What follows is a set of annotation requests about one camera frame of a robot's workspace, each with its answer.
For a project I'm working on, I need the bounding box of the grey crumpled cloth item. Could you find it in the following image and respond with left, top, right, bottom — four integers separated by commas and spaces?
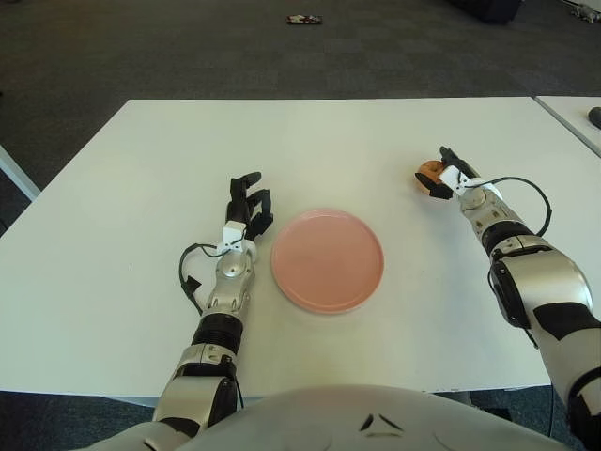
570, 3, 601, 21

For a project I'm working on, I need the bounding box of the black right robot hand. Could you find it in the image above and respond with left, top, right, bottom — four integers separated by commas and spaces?
413, 145, 480, 201

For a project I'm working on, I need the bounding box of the pink round plate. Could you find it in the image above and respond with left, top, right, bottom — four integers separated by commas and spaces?
270, 208, 385, 315

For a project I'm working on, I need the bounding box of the large black case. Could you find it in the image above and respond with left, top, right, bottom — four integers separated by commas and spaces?
445, 0, 523, 23

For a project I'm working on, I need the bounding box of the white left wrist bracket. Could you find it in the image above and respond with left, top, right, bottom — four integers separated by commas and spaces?
218, 223, 248, 253

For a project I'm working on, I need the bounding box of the red yellow apple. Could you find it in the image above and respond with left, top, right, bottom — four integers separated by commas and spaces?
415, 160, 445, 193

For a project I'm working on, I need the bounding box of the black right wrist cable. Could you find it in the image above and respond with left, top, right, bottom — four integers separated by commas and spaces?
471, 176, 553, 239

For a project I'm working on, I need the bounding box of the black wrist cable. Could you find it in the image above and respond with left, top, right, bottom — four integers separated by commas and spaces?
471, 176, 553, 239
177, 240, 231, 316

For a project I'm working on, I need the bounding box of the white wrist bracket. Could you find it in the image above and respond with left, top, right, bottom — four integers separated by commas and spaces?
218, 223, 248, 253
439, 164, 481, 197

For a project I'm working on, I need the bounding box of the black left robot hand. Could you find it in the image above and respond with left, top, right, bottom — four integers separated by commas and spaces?
224, 172, 275, 241

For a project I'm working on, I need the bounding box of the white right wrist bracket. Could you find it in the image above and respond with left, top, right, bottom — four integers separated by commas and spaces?
439, 164, 481, 197

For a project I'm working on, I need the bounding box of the white desk frame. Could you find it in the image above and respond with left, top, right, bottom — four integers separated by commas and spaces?
0, 144, 41, 239

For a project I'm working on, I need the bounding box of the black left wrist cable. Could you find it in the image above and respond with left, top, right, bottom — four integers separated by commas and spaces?
177, 240, 231, 316

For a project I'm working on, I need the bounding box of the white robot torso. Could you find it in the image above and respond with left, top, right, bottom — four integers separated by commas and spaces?
88, 384, 583, 451

